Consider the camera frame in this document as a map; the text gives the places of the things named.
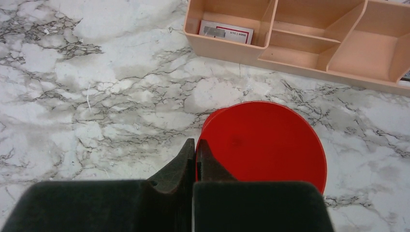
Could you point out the white red labelled box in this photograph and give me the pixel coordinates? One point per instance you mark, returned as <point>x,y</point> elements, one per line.
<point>226,32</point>

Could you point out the peach plastic file organizer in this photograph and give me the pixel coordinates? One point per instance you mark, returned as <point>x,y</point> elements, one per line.
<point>364,43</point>

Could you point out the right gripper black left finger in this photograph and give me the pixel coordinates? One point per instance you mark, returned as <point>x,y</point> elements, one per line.
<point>161,203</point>

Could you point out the red plastic wine glass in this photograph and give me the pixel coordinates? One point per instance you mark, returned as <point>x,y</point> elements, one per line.
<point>265,141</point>

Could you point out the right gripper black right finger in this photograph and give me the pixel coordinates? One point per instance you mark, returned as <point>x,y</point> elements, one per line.
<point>223,204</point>

